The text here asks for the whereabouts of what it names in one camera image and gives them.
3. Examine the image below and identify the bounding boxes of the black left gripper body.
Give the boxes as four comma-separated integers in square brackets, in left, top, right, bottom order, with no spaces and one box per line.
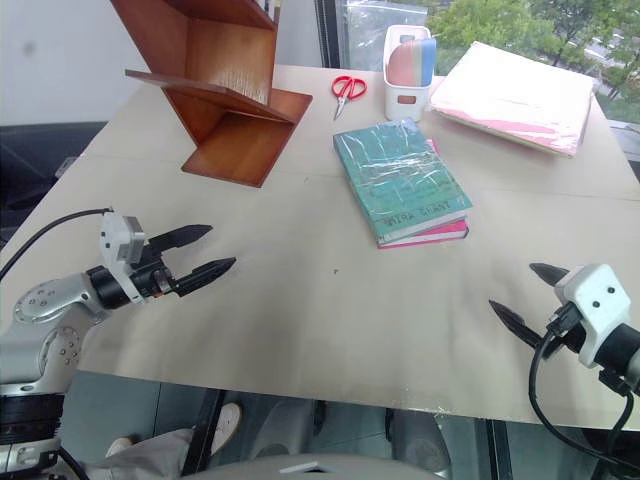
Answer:
[130,243,182,303]

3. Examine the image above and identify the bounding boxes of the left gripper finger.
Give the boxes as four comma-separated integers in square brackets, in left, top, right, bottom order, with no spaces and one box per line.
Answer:
[148,224,214,254]
[175,257,238,299]

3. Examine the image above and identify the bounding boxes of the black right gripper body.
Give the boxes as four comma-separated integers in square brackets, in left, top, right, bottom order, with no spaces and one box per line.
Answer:
[539,303,587,358]

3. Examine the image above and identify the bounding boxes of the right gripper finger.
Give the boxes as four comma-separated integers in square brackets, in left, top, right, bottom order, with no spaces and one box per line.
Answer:
[528,262,572,288]
[488,299,545,349]

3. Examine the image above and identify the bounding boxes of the pink book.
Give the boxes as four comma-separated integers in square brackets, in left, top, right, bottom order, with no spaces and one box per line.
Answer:
[376,137,471,251]

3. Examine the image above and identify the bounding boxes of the teal plastic-wrapped book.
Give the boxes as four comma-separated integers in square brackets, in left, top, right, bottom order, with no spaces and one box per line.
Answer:
[332,116,474,242]

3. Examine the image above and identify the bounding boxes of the brown wooden bookshelf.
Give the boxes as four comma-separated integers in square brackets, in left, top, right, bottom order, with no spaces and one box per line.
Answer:
[109,0,314,189]

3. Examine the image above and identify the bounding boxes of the black table leg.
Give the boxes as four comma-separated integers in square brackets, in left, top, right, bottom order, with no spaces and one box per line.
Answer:
[486,418,512,480]
[180,388,227,477]

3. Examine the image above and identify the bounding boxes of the white shoe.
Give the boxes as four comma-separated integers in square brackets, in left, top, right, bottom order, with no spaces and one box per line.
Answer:
[211,402,244,457]
[104,436,135,459]

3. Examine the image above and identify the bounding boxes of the grey trouser leg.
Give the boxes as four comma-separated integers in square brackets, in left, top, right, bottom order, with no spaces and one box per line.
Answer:
[82,427,197,480]

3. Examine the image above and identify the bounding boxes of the pink and cream paper stack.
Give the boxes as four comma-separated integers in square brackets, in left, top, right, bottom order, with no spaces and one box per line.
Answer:
[429,40,597,159]

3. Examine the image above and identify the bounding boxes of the grey robot torso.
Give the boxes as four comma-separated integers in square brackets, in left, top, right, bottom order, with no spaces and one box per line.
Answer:
[197,451,451,480]

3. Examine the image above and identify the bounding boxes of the white plastic desk organizer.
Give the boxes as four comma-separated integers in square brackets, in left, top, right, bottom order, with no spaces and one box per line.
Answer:
[382,24,438,123]

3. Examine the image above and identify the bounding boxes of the coloured folders bundle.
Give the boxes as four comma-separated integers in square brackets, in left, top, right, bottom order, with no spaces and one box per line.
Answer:
[387,36,438,88]

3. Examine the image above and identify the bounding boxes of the clear plastic bag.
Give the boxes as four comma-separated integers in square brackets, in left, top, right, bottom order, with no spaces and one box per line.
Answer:
[344,0,430,72]

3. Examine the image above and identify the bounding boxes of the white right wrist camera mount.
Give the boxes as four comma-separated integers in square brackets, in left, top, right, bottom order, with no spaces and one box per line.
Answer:
[555,263,633,369]

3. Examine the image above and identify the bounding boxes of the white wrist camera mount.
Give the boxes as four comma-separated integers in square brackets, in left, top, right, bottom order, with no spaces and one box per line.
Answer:
[98,211,150,303]
[555,263,633,369]

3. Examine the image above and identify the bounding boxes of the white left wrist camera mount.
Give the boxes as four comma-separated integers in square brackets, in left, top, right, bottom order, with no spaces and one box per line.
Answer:
[98,211,150,303]

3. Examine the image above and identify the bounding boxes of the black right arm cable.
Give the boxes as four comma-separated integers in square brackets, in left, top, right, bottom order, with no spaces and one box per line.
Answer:
[528,332,640,472]

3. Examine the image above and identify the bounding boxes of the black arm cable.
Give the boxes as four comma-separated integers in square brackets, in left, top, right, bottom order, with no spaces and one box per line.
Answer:
[528,332,640,472]
[0,206,114,281]

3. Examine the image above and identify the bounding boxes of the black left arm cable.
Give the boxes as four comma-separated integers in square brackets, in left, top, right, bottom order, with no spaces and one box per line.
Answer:
[0,206,114,281]

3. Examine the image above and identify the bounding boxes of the red-handled scissors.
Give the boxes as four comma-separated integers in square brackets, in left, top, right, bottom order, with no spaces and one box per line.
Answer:
[330,74,369,122]

